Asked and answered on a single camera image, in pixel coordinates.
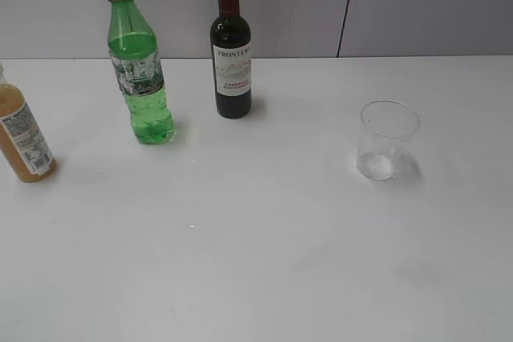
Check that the transparent plastic cup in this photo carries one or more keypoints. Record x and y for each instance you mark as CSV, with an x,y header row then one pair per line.
x,y
387,128

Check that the green sprite bottle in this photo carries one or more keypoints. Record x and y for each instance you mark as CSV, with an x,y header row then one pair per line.
x,y
135,57

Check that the orange juice bottle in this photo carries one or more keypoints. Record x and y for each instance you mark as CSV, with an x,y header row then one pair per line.
x,y
22,142

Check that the dark red wine bottle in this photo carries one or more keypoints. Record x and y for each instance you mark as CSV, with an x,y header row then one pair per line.
x,y
230,37

